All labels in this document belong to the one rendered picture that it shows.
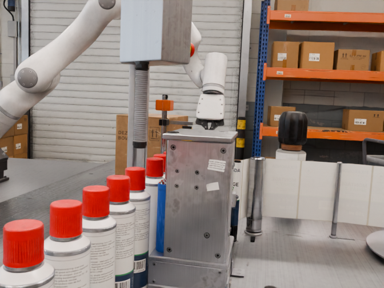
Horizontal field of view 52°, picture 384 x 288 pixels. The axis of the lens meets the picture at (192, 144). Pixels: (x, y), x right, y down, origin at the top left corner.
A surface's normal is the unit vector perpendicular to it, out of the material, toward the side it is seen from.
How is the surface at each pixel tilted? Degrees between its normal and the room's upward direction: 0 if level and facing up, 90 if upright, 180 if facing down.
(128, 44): 90
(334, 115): 90
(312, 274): 0
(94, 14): 121
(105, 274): 90
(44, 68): 81
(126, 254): 90
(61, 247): 45
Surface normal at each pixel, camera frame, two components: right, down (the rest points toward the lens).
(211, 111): -0.16, -0.28
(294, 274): 0.04, -0.99
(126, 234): 0.62, 0.11
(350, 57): -0.09, 0.11
